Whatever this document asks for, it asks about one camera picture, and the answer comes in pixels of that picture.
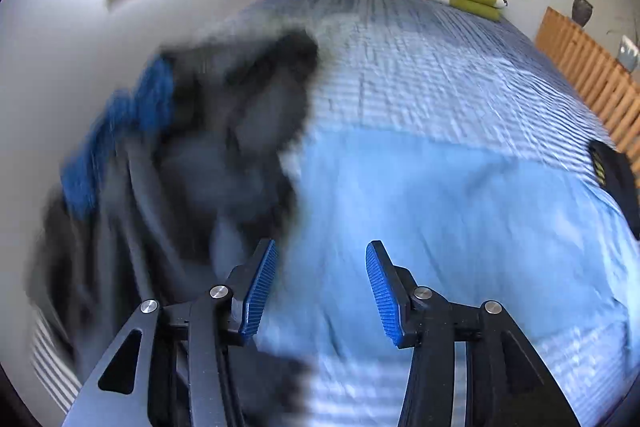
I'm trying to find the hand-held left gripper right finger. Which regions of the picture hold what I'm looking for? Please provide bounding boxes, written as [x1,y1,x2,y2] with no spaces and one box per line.
[365,239,581,427]

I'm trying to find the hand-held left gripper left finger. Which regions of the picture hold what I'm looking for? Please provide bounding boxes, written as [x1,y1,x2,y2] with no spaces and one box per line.
[62,238,280,427]

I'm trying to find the light blue jeans pants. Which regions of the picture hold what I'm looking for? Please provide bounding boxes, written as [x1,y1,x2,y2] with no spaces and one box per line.
[277,127,640,413]

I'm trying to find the pile of dark clothes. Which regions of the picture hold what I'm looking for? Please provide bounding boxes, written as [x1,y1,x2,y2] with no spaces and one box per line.
[25,29,321,427]

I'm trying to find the folded black pants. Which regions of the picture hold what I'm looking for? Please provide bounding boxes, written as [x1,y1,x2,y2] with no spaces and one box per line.
[587,139,640,240]

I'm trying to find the blue garment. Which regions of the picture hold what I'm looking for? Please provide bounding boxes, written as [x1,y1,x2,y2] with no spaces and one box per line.
[60,57,176,220]

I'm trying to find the blue white striped bedspread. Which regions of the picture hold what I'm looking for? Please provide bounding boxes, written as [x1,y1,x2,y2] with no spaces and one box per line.
[30,0,640,427]

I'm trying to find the wooden slatted headboard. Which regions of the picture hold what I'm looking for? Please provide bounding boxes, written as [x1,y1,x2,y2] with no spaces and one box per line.
[535,7,640,158]

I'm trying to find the potted plant in white pot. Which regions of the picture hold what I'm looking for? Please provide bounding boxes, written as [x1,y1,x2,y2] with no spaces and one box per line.
[607,14,640,72]

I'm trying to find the dark vase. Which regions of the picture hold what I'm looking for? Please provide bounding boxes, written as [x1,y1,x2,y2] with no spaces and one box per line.
[572,0,594,28]

